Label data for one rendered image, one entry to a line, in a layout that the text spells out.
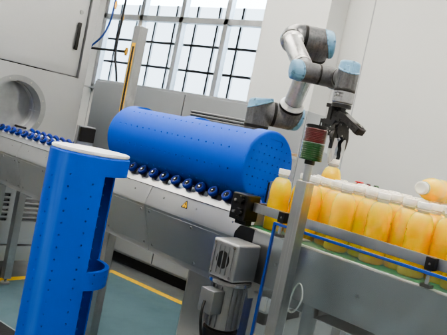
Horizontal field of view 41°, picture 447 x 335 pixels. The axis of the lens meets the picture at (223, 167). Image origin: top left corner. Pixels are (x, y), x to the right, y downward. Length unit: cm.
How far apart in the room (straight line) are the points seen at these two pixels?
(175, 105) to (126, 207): 204
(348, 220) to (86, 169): 88
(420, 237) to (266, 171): 73
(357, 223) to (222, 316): 51
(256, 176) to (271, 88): 309
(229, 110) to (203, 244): 208
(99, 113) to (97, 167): 316
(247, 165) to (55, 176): 67
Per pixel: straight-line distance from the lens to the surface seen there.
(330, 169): 210
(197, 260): 234
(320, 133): 164
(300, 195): 165
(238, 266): 184
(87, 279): 213
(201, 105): 439
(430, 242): 178
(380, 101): 506
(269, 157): 222
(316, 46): 254
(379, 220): 177
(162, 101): 467
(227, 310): 190
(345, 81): 211
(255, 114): 274
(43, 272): 214
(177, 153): 238
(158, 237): 250
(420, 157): 487
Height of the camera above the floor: 118
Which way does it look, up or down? 3 degrees down
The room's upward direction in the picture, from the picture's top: 12 degrees clockwise
